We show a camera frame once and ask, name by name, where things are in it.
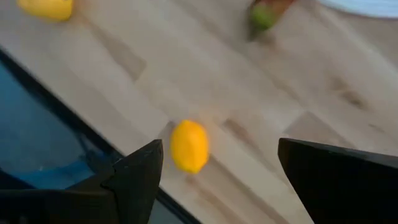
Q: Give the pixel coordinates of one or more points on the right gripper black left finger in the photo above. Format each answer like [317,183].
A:
[136,186]

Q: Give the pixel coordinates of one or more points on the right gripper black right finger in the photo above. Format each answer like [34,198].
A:
[342,186]

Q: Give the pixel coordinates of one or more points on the orange-yellow lemon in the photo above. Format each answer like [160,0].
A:
[189,146]

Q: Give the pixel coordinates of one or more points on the dark red plump pepper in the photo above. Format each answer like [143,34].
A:
[264,15]

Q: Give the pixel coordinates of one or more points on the yellow lemon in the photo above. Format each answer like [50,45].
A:
[46,8]

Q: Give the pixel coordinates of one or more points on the white round plate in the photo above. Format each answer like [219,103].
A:
[367,6]

